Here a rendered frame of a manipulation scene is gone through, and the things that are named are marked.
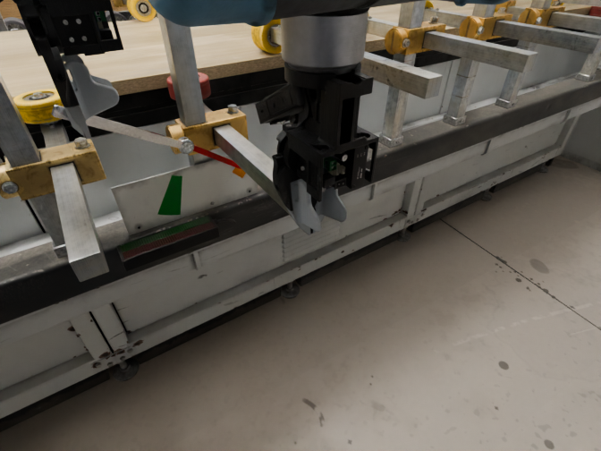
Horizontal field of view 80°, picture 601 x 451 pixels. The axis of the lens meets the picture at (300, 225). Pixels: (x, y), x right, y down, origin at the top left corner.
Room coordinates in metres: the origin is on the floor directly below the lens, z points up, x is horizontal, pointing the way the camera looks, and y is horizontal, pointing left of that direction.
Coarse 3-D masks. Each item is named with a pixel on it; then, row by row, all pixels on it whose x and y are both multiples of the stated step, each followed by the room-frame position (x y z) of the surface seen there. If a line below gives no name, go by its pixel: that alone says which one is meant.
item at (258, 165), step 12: (204, 108) 0.69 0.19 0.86; (216, 132) 0.58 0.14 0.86; (228, 132) 0.58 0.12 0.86; (216, 144) 0.59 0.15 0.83; (228, 144) 0.54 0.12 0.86; (240, 144) 0.53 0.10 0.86; (252, 144) 0.53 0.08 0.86; (240, 156) 0.51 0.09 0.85; (252, 156) 0.49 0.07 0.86; (264, 156) 0.49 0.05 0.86; (252, 168) 0.47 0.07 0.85; (264, 168) 0.45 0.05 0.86; (264, 180) 0.44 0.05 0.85; (276, 192) 0.41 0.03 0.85
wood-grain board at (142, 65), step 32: (0, 32) 1.20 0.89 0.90; (128, 32) 1.20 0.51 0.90; (160, 32) 1.20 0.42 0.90; (192, 32) 1.20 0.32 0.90; (224, 32) 1.20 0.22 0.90; (448, 32) 1.26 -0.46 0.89; (0, 64) 0.84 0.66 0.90; (32, 64) 0.84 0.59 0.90; (96, 64) 0.84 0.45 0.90; (128, 64) 0.84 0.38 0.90; (160, 64) 0.84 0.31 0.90; (224, 64) 0.85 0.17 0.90; (256, 64) 0.89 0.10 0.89
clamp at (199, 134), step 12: (180, 120) 0.60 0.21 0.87; (216, 120) 0.60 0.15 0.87; (228, 120) 0.61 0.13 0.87; (240, 120) 0.62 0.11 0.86; (168, 132) 0.58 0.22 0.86; (180, 132) 0.57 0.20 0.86; (192, 132) 0.58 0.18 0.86; (204, 132) 0.59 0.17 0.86; (240, 132) 0.62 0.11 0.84; (204, 144) 0.58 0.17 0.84
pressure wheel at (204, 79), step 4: (200, 72) 0.76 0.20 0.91; (200, 76) 0.73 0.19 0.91; (204, 76) 0.73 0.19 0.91; (168, 80) 0.71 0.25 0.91; (200, 80) 0.71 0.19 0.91; (204, 80) 0.71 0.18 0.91; (208, 80) 0.73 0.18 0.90; (168, 84) 0.70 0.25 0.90; (172, 84) 0.69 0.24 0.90; (200, 84) 0.70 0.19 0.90; (204, 84) 0.71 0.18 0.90; (208, 84) 0.73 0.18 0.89; (168, 88) 0.71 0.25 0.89; (172, 88) 0.70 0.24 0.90; (200, 88) 0.70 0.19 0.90; (204, 88) 0.71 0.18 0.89; (208, 88) 0.72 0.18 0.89; (172, 92) 0.70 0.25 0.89; (204, 92) 0.71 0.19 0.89; (208, 92) 0.72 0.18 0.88; (172, 96) 0.70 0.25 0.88; (204, 96) 0.71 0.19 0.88; (208, 96) 0.72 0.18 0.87
